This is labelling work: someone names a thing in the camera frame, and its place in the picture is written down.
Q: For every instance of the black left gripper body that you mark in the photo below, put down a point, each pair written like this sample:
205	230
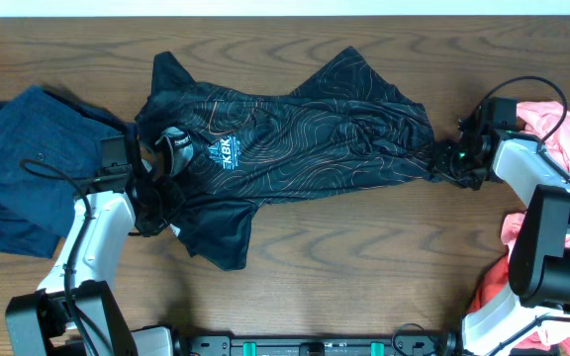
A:
162	203

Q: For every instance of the pink crumpled garment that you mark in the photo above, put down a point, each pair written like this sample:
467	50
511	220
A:
539	118

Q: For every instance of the red garment under pink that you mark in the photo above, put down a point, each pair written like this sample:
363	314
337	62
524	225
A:
490	284

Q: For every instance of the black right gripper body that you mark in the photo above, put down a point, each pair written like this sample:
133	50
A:
456	164

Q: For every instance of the folded navy blue trousers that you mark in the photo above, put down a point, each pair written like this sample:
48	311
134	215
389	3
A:
48	145

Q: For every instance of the black mounting rail with clamps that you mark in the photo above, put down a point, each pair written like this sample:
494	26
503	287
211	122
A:
408	340

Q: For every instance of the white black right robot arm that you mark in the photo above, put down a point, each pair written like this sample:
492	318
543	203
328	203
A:
523	303

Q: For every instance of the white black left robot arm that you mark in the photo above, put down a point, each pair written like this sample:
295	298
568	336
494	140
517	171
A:
73	311

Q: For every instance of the black printed cycling jersey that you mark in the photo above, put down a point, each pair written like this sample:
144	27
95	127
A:
343	130

